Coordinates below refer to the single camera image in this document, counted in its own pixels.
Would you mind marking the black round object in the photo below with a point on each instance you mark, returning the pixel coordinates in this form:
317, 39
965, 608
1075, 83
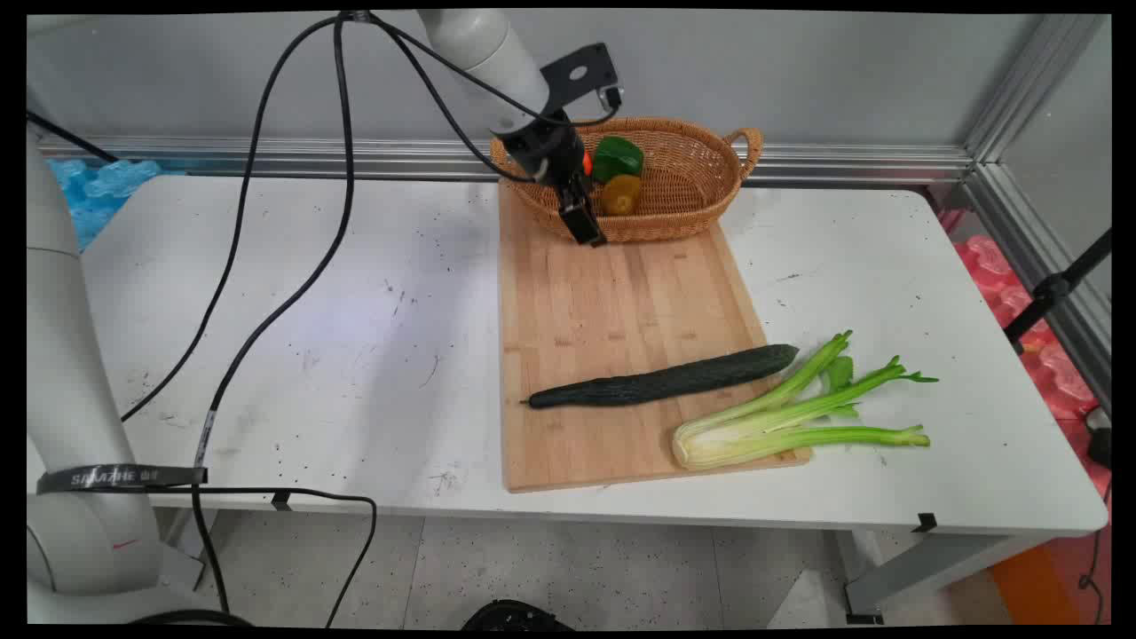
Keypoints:
515, 615

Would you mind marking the orange floor board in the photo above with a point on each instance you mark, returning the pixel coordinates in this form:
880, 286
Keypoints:
1025, 586

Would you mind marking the aluminium side rail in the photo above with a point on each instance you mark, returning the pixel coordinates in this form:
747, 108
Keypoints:
1038, 248

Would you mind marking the aluminium corner post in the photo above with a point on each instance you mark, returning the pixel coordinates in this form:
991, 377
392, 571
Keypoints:
1029, 80

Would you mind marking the aluminium back rail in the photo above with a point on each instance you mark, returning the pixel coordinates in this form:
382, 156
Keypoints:
799, 162

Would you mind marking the pink foam sheet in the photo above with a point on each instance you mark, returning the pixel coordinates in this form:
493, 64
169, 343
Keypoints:
1052, 364

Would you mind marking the yellow bell pepper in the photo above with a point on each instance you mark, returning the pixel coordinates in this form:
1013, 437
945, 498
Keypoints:
621, 195

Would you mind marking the red orange pepper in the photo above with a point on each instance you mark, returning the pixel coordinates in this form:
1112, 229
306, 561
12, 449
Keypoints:
587, 163

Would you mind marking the black table edge clip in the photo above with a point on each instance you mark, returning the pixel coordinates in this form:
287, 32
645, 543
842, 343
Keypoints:
281, 500
926, 522

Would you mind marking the green bell pepper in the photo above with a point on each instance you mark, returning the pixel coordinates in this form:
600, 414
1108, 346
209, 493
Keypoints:
619, 160

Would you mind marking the grey table leg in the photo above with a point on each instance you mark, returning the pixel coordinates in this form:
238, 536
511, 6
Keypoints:
932, 564

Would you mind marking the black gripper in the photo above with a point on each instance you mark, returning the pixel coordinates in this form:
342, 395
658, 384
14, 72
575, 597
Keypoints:
541, 146

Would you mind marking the dark green cucumber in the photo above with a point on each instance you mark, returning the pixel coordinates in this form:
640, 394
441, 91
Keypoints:
666, 382

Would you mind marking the bamboo cutting board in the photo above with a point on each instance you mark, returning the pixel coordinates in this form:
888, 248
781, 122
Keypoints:
612, 302

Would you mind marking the black stand leg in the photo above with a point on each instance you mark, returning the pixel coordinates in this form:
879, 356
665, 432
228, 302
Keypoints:
1052, 288

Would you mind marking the black power adapter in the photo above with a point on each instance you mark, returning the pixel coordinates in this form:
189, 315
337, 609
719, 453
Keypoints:
1100, 439

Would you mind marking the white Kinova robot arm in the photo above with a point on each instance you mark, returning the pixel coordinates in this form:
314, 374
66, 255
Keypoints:
484, 53

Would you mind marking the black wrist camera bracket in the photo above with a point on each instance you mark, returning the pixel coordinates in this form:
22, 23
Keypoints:
577, 75

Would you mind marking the green celery bunch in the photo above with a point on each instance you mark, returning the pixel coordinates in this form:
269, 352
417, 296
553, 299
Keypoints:
754, 439

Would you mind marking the woven wicker basket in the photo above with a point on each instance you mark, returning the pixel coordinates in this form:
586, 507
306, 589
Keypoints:
683, 177

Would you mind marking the blue foam sheet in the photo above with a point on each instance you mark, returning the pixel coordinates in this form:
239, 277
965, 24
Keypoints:
93, 191

